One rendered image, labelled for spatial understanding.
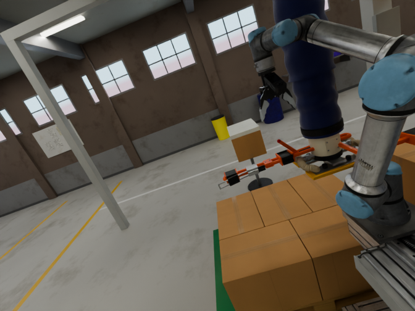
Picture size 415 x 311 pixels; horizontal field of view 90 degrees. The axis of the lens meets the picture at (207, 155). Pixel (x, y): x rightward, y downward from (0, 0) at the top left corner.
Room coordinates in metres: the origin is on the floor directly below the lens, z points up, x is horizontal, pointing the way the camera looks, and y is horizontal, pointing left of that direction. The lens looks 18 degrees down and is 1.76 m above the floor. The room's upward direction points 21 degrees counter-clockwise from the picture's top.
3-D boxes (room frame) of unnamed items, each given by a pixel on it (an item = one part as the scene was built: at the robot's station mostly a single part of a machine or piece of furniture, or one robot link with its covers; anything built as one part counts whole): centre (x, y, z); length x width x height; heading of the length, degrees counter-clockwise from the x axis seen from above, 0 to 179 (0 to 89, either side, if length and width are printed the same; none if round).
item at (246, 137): (2.94, -0.61, 0.82); 0.60 x 0.40 x 0.40; 172
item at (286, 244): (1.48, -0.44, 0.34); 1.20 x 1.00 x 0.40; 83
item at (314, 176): (1.06, -0.69, 1.07); 0.34 x 0.10 x 0.05; 85
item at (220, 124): (6.41, -0.72, 0.35); 0.45 x 0.44 x 0.71; 85
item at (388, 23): (1.93, -1.91, 1.62); 0.20 x 0.05 x 0.30; 83
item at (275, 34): (0.80, -0.41, 1.82); 0.11 x 0.11 x 0.08; 21
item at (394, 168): (0.65, -0.58, 1.20); 0.13 x 0.12 x 0.14; 111
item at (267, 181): (2.94, -0.61, 0.31); 0.40 x 0.40 x 0.62
